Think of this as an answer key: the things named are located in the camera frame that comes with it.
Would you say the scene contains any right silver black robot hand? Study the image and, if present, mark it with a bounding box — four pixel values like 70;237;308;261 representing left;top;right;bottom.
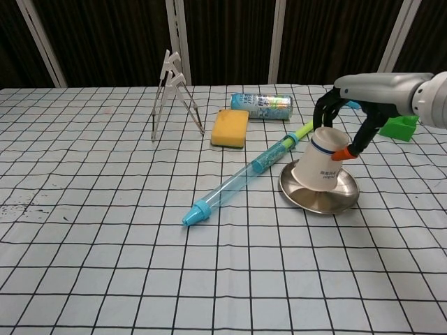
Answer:
312;72;434;162

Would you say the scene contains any white paper cup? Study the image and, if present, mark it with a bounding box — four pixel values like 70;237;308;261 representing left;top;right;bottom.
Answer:
292;126;350;192

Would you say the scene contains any round steel plate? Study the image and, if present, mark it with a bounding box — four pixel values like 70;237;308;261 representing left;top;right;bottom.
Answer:
278;158;360;215

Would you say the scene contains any green toy building block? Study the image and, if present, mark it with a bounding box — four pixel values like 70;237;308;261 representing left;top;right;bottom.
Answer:
379;114;420;142

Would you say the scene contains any light blue drink can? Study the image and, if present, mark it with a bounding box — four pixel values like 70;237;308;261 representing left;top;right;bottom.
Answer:
230;92;293;121

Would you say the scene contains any yellow sponge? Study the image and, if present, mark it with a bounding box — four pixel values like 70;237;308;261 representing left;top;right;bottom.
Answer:
210;108;250;151

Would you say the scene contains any blue green water pump toy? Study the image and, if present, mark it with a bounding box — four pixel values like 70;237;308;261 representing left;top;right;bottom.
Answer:
182;100;361;228

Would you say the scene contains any white folding metal rack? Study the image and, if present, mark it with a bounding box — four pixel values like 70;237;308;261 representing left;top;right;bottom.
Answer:
150;50;206;142

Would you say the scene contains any checked light blue tablecloth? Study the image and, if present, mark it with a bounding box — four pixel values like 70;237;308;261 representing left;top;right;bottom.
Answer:
0;83;447;335

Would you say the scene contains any white aluminium frame post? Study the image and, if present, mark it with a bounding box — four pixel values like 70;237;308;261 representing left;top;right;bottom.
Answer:
372;0;423;76
15;0;68;88
165;0;192;87
268;0;288;84

